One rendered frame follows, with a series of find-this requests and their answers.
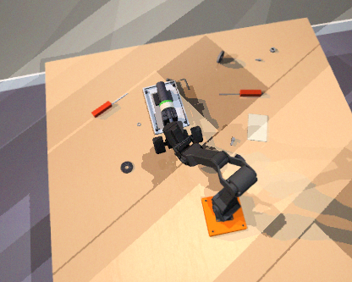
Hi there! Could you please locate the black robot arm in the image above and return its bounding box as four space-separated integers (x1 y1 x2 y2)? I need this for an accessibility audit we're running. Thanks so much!
162 121 258 222

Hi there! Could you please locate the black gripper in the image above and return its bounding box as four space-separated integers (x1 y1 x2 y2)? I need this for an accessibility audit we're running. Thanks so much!
152 126 203 154

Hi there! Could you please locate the red-handled screwdriver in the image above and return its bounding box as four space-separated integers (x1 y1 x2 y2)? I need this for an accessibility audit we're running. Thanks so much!
219 90 261 97
91 93 128 118

